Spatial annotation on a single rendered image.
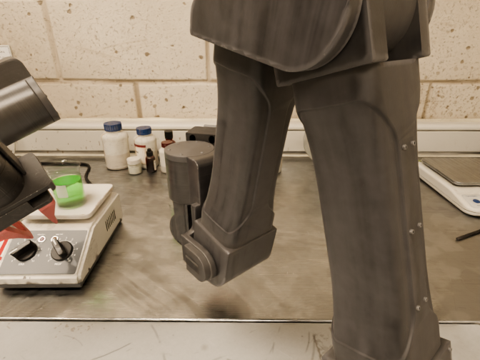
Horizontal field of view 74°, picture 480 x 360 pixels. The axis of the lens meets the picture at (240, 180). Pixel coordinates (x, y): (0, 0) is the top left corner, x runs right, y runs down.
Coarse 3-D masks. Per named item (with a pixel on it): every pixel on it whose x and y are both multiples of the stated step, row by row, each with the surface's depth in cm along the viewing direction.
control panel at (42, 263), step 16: (16, 240) 51; (32, 240) 51; (48, 240) 51; (64, 240) 51; (80, 240) 51; (48, 256) 49; (0, 272) 48; (16, 272) 48; (32, 272) 48; (48, 272) 48; (64, 272) 48
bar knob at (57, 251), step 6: (54, 240) 49; (54, 246) 48; (60, 246) 48; (66, 246) 50; (72, 246) 50; (54, 252) 49; (60, 252) 48; (66, 252) 49; (54, 258) 49; (60, 258) 49; (66, 258) 49
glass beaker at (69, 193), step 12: (48, 168) 50; (60, 168) 50; (72, 168) 55; (60, 180) 51; (72, 180) 52; (60, 192) 52; (72, 192) 53; (84, 192) 55; (60, 204) 53; (72, 204) 53
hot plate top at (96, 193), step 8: (88, 184) 62; (96, 184) 62; (104, 184) 62; (88, 192) 59; (96, 192) 59; (104, 192) 59; (88, 200) 57; (96, 200) 57; (104, 200) 58; (80, 208) 54; (88, 208) 54; (96, 208) 55; (32, 216) 52; (40, 216) 52; (56, 216) 52; (64, 216) 52; (72, 216) 52; (80, 216) 52; (88, 216) 52
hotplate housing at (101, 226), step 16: (112, 192) 63; (112, 208) 60; (32, 224) 53; (48, 224) 53; (64, 224) 53; (80, 224) 53; (96, 224) 54; (112, 224) 60; (96, 240) 54; (80, 256) 49; (96, 256) 54; (80, 272) 48
